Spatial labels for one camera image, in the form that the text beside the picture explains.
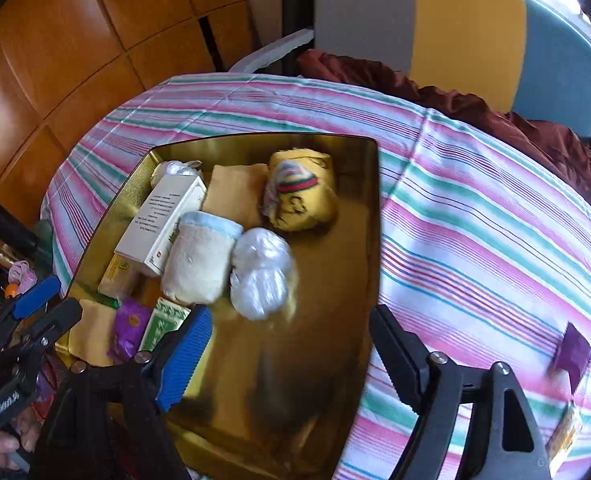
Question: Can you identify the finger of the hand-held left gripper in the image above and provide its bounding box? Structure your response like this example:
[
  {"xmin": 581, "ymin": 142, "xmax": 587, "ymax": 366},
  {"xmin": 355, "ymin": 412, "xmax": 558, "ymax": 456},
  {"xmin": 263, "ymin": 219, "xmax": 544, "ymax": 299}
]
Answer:
[
  {"xmin": 0, "ymin": 297, "xmax": 83, "ymax": 361},
  {"xmin": 0, "ymin": 275, "xmax": 62, "ymax": 346}
]

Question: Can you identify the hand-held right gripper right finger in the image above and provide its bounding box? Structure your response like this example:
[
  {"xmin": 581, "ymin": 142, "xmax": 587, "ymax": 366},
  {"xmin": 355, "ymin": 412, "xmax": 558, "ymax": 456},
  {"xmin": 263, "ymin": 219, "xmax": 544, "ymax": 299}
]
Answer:
[{"xmin": 368, "ymin": 304, "xmax": 549, "ymax": 480}]

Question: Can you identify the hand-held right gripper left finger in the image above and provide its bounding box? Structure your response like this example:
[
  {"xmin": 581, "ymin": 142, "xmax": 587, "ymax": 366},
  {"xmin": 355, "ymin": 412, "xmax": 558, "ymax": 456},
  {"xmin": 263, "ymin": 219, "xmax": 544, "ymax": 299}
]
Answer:
[{"xmin": 28, "ymin": 305, "xmax": 215, "ymax": 480}]

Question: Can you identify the green patterned box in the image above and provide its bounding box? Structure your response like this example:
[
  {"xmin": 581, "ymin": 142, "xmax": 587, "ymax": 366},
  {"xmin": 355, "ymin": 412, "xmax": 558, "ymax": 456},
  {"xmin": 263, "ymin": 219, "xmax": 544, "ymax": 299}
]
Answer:
[{"xmin": 138, "ymin": 297, "xmax": 193, "ymax": 353}]

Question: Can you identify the tan sponge block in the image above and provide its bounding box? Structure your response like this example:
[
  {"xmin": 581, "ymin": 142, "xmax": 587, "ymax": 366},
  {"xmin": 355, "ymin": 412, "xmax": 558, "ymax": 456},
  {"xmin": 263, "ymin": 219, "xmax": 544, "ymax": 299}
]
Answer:
[
  {"xmin": 68, "ymin": 300, "xmax": 118, "ymax": 368},
  {"xmin": 202, "ymin": 162, "xmax": 271, "ymax": 228}
]

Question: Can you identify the bright purple packet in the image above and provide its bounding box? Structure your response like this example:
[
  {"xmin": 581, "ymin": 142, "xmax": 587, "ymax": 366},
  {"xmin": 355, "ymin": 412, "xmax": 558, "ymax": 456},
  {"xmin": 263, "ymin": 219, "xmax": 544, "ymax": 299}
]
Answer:
[{"xmin": 108, "ymin": 297, "xmax": 153, "ymax": 363}]

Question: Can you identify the rice cracker snack packet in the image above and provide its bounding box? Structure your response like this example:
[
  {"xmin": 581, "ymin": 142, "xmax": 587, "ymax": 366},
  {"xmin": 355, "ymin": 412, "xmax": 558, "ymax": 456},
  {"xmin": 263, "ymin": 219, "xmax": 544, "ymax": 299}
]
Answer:
[{"xmin": 98, "ymin": 254, "xmax": 146, "ymax": 301}]

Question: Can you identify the white plastic bag bundle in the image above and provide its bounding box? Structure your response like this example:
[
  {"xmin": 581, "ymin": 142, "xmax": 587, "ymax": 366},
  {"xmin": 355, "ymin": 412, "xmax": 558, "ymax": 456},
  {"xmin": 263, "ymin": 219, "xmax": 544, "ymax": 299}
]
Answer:
[{"xmin": 229, "ymin": 227, "xmax": 296, "ymax": 322}]

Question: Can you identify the gold lined gift box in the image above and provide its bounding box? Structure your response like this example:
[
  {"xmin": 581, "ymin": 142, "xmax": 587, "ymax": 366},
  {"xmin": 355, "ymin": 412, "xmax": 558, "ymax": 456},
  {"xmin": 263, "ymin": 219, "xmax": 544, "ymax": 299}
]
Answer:
[{"xmin": 55, "ymin": 132, "xmax": 382, "ymax": 480}]

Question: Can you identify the white printed carton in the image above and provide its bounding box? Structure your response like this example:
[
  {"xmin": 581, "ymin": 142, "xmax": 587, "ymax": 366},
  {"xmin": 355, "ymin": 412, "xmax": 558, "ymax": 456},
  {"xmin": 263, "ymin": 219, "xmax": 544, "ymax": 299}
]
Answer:
[{"xmin": 114, "ymin": 174, "xmax": 207, "ymax": 278}]

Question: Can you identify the small white plastic bag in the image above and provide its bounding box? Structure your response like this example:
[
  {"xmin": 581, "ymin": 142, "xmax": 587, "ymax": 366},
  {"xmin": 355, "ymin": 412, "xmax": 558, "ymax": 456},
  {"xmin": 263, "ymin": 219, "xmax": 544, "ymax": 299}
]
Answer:
[{"xmin": 150, "ymin": 160, "xmax": 203, "ymax": 186}]

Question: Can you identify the yellow striped fabric pouch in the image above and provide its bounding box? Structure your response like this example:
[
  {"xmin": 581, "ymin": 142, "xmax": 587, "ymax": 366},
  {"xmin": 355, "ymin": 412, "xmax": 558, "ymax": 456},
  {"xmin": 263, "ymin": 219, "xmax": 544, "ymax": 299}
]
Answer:
[{"xmin": 261, "ymin": 147, "xmax": 339, "ymax": 233}]

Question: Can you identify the black cylinder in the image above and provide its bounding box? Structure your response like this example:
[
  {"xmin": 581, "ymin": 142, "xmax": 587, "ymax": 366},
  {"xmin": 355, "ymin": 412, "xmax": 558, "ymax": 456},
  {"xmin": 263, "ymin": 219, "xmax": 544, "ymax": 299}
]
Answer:
[{"xmin": 0, "ymin": 187, "xmax": 40, "ymax": 258}]

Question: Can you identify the striped tablecloth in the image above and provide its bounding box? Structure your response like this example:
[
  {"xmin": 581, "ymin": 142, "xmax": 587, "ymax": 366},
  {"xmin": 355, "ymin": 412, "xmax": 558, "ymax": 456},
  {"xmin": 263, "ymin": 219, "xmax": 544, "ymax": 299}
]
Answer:
[{"xmin": 40, "ymin": 74, "xmax": 591, "ymax": 480}]

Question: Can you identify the dark purple packet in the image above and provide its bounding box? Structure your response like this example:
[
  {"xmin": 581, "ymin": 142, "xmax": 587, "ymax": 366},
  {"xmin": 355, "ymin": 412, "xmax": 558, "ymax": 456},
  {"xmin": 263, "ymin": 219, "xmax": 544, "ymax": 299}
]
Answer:
[{"xmin": 553, "ymin": 322, "xmax": 591, "ymax": 396}]

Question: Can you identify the yellow snack packet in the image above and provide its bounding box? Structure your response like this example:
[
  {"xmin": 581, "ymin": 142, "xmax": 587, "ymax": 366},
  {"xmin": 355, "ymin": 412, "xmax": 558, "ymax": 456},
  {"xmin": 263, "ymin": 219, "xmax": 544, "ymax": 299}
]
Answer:
[{"xmin": 545, "ymin": 400, "xmax": 583, "ymax": 466}]

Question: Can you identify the wooden wardrobe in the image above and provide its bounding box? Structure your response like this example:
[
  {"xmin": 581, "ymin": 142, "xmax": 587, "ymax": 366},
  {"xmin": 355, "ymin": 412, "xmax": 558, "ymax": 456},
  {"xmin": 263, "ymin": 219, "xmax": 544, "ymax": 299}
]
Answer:
[{"xmin": 0, "ymin": 0, "xmax": 256, "ymax": 321}]

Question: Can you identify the dark red blanket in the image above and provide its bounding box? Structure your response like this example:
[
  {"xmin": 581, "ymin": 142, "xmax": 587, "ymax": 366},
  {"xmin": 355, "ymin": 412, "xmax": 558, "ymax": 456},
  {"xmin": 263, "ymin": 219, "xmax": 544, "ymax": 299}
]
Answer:
[{"xmin": 295, "ymin": 49, "xmax": 591, "ymax": 206}]

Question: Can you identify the grey yellow blue chair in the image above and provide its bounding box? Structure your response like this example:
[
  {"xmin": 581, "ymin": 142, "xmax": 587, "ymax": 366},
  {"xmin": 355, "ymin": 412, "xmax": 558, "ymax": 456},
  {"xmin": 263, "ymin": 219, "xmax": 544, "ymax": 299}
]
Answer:
[{"xmin": 228, "ymin": 0, "xmax": 591, "ymax": 171}]

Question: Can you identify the black upright frame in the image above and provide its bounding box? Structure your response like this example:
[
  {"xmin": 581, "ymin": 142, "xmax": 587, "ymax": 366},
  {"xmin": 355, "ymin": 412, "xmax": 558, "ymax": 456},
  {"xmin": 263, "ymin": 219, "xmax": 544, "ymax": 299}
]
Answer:
[{"xmin": 281, "ymin": 0, "xmax": 316, "ymax": 76}]

